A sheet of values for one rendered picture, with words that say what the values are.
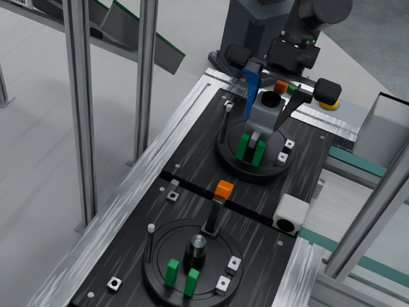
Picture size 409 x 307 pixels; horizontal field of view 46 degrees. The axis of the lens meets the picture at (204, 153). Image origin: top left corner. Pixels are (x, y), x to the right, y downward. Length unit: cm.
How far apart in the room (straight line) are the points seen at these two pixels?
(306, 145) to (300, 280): 26
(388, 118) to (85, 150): 39
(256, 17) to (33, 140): 50
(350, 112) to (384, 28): 237
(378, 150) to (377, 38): 266
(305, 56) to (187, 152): 26
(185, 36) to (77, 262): 73
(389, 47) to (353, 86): 195
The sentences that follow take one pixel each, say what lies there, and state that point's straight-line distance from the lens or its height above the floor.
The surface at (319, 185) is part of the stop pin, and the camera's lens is 84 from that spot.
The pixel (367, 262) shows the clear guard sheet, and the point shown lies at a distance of 72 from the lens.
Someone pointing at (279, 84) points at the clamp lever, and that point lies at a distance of 83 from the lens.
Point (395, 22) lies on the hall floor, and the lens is 347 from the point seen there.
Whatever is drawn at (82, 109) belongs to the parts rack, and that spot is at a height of 115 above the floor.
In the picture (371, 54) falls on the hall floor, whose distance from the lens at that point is 306.
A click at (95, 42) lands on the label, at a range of 80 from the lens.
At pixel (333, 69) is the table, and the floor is 86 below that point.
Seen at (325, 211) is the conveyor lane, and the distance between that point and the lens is 88.
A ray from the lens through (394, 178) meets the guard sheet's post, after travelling 58.
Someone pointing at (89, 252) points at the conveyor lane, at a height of 95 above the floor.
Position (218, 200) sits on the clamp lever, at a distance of 64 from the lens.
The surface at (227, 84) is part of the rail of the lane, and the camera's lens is 98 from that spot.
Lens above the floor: 158
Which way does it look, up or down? 48 degrees down
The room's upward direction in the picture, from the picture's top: 12 degrees clockwise
